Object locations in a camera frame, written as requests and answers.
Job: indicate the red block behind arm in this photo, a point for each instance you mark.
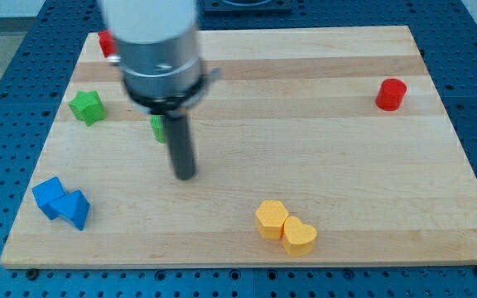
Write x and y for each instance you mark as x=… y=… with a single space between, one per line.
x=107 y=43

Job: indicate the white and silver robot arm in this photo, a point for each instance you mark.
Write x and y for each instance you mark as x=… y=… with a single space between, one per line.
x=157 y=41

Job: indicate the green circle block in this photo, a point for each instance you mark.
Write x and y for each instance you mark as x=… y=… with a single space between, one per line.
x=158 y=128

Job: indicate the green star block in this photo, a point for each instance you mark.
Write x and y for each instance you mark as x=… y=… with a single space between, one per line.
x=87 y=107

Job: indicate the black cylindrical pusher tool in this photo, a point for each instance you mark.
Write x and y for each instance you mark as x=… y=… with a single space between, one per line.
x=180 y=146

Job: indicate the yellow hexagon block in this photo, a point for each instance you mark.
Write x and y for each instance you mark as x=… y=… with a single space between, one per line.
x=270 y=217

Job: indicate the wooden board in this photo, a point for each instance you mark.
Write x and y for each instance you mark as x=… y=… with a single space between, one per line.
x=293 y=118

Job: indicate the yellow heart block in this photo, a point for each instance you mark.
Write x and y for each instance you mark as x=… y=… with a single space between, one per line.
x=298 y=238

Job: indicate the red cylinder block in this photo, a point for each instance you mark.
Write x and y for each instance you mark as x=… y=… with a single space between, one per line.
x=391 y=94

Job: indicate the blue triangle block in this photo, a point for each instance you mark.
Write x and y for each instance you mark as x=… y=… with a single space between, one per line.
x=73 y=208

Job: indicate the blue cube block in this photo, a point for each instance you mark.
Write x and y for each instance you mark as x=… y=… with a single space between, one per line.
x=46 y=193

